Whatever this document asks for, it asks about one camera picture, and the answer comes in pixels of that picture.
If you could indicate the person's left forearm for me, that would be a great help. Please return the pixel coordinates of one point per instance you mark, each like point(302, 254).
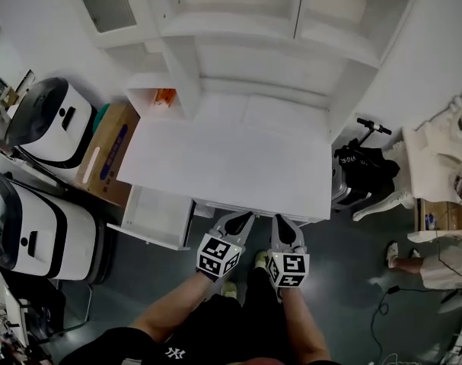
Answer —
point(169, 310)

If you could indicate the person's black clothing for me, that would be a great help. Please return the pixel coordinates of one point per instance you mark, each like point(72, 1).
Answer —
point(215, 337)

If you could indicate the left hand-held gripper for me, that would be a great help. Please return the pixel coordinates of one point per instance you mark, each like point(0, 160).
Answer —
point(215, 257)

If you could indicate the teal green object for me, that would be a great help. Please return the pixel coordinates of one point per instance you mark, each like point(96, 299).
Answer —
point(100, 116)

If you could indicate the silver suitcase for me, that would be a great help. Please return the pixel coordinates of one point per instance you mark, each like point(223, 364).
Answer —
point(348, 196)

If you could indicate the person's right light sneaker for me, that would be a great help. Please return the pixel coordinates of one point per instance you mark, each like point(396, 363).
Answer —
point(261, 259)

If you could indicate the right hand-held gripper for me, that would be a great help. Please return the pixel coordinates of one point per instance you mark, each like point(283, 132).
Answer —
point(287, 268)

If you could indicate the white shelf cabinet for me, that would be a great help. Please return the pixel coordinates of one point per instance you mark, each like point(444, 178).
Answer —
point(253, 51)

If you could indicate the orange item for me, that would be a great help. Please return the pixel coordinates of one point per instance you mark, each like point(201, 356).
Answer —
point(164, 96)

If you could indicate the white desk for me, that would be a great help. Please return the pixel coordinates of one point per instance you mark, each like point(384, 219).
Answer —
point(223, 165)

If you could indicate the person's right forearm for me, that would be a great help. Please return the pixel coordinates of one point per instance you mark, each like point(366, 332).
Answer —
point(303, 325)

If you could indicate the person's light sneaker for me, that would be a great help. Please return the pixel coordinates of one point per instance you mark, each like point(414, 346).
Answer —
point(261, 259)
point(228, 289)

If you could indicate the brown cardboard box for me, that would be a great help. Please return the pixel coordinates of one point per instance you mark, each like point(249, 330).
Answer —
point(109, 158)

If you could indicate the person's left light sneaker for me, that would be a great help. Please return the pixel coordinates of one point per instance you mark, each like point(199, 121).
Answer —
point(228, 289)

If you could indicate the white black-trimmed robot machine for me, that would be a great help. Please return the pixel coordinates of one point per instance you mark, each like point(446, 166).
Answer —
point(44, 234)
point(51, 124)

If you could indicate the black kick scooter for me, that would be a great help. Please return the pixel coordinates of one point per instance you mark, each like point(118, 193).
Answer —
point(373, 126)

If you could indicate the cluttered work table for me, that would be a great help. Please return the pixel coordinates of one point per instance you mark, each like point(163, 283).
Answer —
point(10, 325)

